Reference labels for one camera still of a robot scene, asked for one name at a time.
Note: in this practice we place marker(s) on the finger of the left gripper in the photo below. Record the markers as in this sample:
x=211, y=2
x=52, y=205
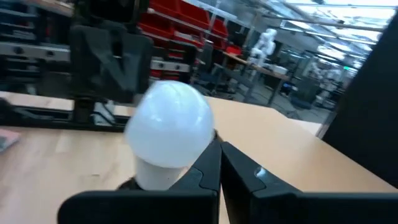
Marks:
x=133, y=68
x=91, y=65

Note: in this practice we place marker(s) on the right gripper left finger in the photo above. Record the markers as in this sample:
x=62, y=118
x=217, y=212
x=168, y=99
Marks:
x=140, y=207

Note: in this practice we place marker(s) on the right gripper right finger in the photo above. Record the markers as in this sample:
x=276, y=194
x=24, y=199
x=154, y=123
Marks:
x=295, y=208

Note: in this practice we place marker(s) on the white light bulb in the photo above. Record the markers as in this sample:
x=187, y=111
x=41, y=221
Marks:
x=171, y=124

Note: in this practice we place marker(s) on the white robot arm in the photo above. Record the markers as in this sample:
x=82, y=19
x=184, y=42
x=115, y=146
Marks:
x=264, y=43

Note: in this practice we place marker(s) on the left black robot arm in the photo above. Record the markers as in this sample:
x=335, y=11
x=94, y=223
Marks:
x=83, y=112

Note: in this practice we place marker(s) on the red plastic storage bin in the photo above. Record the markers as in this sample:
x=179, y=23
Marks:
x=164, y=6
x=155, y=28
x=220, y=28
x=194, y=15

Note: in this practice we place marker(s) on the black folding partition screen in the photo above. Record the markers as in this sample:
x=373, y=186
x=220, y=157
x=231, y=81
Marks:
x=367, y=109

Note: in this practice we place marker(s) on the wooden robot workbench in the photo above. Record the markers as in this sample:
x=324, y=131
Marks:
x=264, y=69

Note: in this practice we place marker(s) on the black aluminium table frame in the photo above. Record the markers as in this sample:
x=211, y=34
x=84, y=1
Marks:
x=46, y=119

